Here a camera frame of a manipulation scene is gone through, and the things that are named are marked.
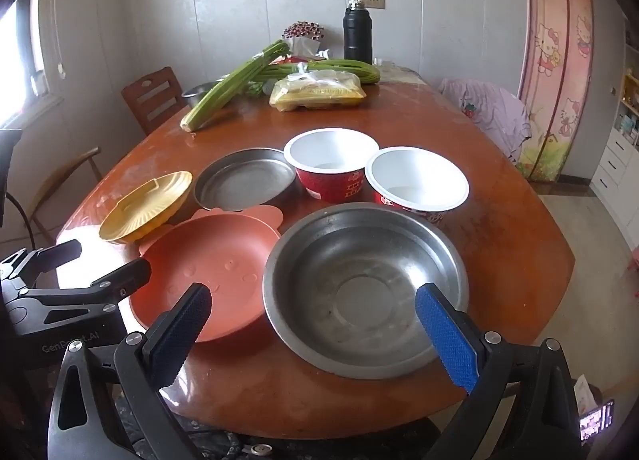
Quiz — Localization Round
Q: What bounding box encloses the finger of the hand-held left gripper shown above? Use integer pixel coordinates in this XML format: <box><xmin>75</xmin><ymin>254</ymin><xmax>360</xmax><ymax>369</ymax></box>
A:
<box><xmin>0</xmin><ymin>239</ymin><xmax>82</xmax><ymax>291</ymax></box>
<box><xmin>7</xmin><ymin>259</ymin><xmax>151</xmax><ymax>312</ymax></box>

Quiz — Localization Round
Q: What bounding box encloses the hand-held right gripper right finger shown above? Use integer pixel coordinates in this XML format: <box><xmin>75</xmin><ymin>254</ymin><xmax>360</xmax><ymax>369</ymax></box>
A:
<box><xmin>415</xmin><ymin>283</ymin><xmax>585</xmax><ymax>460</ymax></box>

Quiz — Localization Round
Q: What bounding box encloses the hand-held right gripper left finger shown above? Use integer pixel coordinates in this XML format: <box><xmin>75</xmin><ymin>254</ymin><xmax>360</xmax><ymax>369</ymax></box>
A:
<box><xmin>47</xmin><ymin>283</ymin><xmax>213</xmax><ymax>460</ymax></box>

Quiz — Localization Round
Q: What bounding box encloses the orange animal-shaped plastic plate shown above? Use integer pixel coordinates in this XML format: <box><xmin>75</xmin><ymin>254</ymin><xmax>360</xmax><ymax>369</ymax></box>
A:
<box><xmin>129</xmin><ymin>205</ymin><xmax>284</xmax><ymax>344</ymax></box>

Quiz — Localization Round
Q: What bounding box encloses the yellow shell-shaped plate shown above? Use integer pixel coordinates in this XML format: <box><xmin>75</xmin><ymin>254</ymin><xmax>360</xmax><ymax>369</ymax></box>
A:
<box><xmin>99</xmin><ymin>171</ymin><xmax>194</xmax><ymax>244</ymax></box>

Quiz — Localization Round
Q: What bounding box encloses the large steel bowl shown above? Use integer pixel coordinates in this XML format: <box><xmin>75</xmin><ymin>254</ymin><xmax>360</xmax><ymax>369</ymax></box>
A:
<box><xmin>263</xmin><ymin>201</ymin><xmax>471</xmax><ymax>381</ymax></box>

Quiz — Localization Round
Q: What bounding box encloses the round steel pan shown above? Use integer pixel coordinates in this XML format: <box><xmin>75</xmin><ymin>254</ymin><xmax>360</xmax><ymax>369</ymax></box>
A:
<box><xmin>193</xmin><ymin>147</ymin><xmax>298</xmax><ymax>213</ymax></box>

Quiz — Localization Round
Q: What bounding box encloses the wooden armrest chair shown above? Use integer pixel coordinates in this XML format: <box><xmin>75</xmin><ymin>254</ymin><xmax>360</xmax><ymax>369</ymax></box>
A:
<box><xmin>27</xmin><ymin>147</ymin><xmax>103</xmax><ymax>241</ymax></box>

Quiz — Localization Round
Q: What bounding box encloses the white paper booklet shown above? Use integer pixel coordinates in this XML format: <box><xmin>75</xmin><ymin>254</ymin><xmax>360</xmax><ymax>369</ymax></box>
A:
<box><xmin>574</xmin><ymin>377</ymin><xmax>600</xmax><ymax>411</ymax></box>

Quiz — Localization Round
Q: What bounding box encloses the smartphone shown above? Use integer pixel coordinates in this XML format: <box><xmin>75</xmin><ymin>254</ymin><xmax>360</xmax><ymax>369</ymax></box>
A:
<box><xmin>579</xmin><ymin>399</ymin><xmax>616</xmax><ymax>441</ymax></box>

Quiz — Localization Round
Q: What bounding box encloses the wooden slat-back chair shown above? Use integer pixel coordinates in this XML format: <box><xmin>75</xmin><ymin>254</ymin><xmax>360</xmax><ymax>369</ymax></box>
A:
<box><xmin>121</xmin><ymin>66</ymin><xmax>188</xmax><ymax>136</ymax></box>

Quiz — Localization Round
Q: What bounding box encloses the small steel basin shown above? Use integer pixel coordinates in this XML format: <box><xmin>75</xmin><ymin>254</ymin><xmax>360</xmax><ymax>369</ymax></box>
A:
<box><xmin>181</xmin><ymin>82</ymin><xmax>225</xmax><ymax>111</ymax></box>

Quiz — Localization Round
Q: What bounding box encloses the window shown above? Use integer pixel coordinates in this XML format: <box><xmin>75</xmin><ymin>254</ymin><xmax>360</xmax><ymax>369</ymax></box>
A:
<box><xmin>0</xmin><ymin>0</ymin><xmax>56</xmax><ymax>116</ymax></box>

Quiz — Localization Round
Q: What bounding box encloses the thick celery bunch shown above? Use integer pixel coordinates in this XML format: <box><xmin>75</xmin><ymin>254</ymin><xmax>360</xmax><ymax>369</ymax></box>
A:
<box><xmin>180</xmin><ymin>39</ymin><xmax>291</xmax><ymax>132</ymax></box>

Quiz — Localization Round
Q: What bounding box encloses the purple cloth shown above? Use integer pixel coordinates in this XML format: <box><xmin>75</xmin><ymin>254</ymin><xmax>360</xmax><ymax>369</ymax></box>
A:
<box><xmin>438</xmin><ymin>78</ymin><xmax>532</xmax><ymax>161</ymax></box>

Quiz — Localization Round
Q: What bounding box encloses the white storage cabinet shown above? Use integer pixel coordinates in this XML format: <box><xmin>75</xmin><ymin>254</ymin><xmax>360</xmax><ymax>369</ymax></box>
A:
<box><xmin>589</xmin><ymin>68</ymin><xmax>639</xmax><ymax>241</ymax></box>

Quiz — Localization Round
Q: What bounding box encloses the yellow plastic food bag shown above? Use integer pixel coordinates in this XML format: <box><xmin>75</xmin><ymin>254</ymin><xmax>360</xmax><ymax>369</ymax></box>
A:
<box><xmin>270</xmin><ymin>71</ymin><xmax>367</xmax><ymax>114</ymax></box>

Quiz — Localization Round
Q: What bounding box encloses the beige cloth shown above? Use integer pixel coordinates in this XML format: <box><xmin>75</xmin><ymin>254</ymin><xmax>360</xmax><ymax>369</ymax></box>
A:
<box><xmin>374</xmin><ymin>60</ymin><xmax>425</xmax><ymax>86</ymax></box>

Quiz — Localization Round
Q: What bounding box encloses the long green vegetable bunch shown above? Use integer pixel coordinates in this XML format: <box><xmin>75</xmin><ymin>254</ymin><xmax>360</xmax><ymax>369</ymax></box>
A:
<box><xmin>250</xmin><ymin>58</ymin><xmax>383</xmax><ymax>91</ymax></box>

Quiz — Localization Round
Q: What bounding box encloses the pink cartoon cat wardrobe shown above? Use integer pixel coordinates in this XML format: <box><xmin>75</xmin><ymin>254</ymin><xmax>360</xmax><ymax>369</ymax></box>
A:
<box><xmin>516</xmin><ymin>0</ymin><xmax>595</xmax><ymax>183</ymax></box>

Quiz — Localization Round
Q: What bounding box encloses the dark red flower bouquet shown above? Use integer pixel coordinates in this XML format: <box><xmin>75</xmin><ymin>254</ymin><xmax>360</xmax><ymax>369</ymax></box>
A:
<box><xmin>282</xmin><ymin>20</ymin><xmax>326</xmax><ymax>41</ymax></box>

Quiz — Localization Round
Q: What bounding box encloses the black thermos flask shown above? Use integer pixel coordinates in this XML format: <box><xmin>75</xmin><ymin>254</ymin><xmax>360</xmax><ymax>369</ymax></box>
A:
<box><xmin>342</xmin><ymin>0</ymin><xmax>374</xmax><ymax>65</ymax></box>

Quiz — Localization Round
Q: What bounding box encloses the black cable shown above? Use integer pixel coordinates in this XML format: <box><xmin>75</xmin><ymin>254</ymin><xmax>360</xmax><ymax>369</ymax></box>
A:
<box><xmin>4</xmin><ymin>191</ymin><xmax>38</xmax><ymax>251</ymax></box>

